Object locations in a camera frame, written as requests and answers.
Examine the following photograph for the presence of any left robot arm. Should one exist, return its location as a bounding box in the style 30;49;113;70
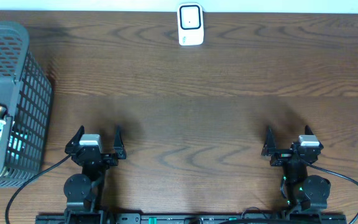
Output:
63;126;127;224

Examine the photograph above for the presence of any white barcode scanner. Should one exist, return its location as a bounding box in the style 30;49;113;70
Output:
177;2;204;46

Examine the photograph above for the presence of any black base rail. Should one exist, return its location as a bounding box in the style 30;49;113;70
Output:
35;212;347;224

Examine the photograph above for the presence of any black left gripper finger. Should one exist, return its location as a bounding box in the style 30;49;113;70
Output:
113;126;127;159
65;126;85;155

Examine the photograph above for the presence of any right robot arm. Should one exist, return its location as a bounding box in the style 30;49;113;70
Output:
261;126;331;212

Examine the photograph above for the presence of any grey plastic shopping basket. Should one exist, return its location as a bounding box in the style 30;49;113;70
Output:
0;21;53;188

